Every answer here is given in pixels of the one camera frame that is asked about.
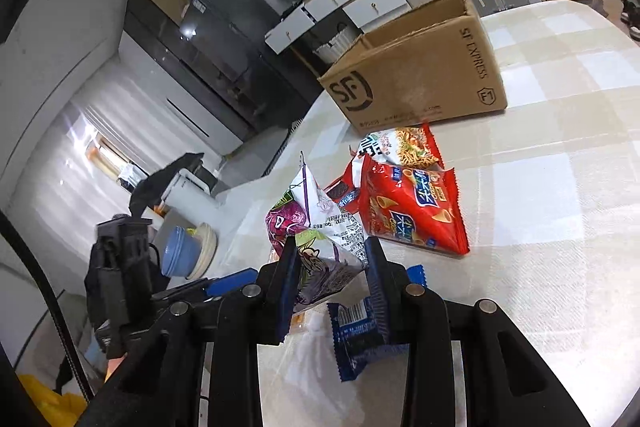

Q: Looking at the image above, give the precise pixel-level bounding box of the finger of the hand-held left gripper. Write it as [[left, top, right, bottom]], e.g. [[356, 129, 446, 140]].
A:
[[150, 268, 258, 308]]

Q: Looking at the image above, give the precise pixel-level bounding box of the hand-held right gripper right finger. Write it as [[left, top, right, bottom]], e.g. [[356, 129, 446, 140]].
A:
[[364, 237, 591, 427]]

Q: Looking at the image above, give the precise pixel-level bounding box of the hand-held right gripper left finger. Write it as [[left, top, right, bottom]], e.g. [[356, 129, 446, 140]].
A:
[[75, 237, 302, 427]]

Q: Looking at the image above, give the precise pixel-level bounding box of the blue cookie packet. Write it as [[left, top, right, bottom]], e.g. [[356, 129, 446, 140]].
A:
[[327, 264, 426, 383]]

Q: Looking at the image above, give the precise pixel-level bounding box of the purple candy bag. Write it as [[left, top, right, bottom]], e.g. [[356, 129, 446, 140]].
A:
[[265, 152, 371, 313]]

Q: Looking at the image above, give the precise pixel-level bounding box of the red cone snack bag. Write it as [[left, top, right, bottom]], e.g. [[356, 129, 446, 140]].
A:
[[345, 154, 471, 256]]

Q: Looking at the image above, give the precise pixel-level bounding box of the noodle stick snack bag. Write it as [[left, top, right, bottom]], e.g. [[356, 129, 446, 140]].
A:
[[350, 122, 446, 170]]

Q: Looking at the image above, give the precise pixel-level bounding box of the cream ceramic bowl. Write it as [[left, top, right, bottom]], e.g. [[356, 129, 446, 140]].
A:
[[187, 222, 219, 280]]

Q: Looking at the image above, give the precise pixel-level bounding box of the blue bowl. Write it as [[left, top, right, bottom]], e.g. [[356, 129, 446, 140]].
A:
[[161, 227, 202, 279]]

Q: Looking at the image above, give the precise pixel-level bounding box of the white kettle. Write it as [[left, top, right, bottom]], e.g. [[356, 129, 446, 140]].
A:
[[160, 167, 221, 218]]

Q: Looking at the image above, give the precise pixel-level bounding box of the black cloth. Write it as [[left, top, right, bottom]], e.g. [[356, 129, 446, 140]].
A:
[[129, 152, 206, 215]]

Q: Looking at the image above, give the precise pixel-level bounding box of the black white patterned rug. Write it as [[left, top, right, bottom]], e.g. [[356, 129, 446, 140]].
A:
[[260, 119, 303, 178]]

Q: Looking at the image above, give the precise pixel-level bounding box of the yellow cloth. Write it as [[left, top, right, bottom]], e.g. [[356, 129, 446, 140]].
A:
[[17, 372, 88, 427]]

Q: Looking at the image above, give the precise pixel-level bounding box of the grey refrigerator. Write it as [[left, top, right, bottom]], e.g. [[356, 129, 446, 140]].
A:
[[179, 0, 326, 130]]

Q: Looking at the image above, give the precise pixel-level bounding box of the woven laundry basket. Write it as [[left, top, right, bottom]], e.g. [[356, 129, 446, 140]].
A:
[[312, 23, 363, 64]]

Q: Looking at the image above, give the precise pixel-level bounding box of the pile of floor shoes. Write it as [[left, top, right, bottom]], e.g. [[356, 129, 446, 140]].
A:
[[620, 0, 640, 40]]

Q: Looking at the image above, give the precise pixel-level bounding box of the black cable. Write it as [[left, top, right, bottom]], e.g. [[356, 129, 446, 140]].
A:
[[0, 212, 96, 403]]

